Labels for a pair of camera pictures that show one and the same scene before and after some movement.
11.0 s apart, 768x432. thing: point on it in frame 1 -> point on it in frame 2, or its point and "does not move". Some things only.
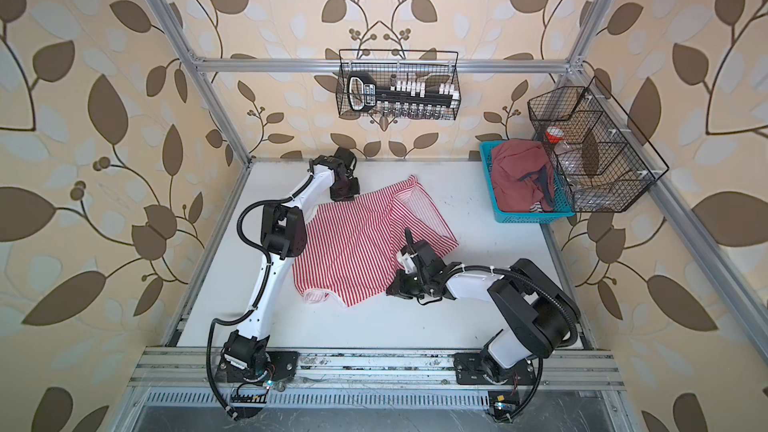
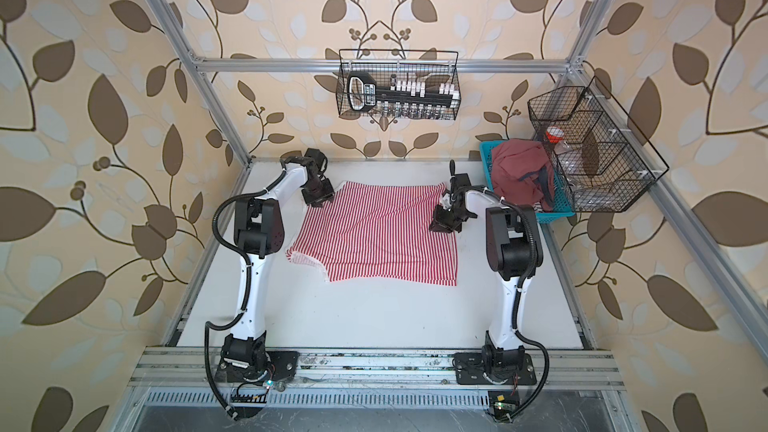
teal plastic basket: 563,204 does not move
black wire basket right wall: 607,164 does not move
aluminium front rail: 587,368 does not move
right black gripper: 400,288 -> 439,223
